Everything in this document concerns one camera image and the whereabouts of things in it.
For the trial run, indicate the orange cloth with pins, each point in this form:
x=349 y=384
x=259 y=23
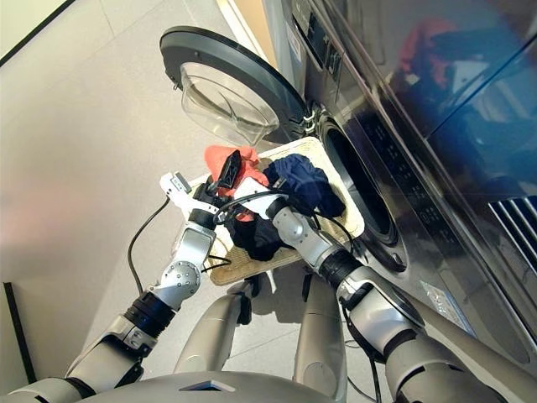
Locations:
x=214 y=157

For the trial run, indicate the black cloth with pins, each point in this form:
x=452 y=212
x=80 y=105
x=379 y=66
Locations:
x=256 y=239

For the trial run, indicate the dark blue cloth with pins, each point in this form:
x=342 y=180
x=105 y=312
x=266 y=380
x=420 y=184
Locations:
x=302 y=176

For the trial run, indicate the pale woven laundry basket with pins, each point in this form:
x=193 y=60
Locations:
x=239 y=268

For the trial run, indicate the round washing machine door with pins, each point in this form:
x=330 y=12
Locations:
x=218 y=46

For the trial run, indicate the grey washing machine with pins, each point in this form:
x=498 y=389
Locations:
x=440 y=273

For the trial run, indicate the small blue white sticker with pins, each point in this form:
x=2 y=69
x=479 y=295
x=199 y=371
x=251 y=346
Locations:
x=296 y=46

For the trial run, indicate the silver robot leg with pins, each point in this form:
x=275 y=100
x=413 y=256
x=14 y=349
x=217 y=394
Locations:
x=210 y=331
x=319 y=336

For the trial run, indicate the silver robot torso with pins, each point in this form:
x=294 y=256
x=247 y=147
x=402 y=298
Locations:
x=168 y=390

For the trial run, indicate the blue white energy label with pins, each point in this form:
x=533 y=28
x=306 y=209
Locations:
x=446 y=306

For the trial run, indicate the dark grey stacked dryer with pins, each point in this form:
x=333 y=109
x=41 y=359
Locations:
x=482 y=105

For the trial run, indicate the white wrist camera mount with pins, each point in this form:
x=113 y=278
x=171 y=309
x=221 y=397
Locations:
x=251 y=186
x=189 y=203

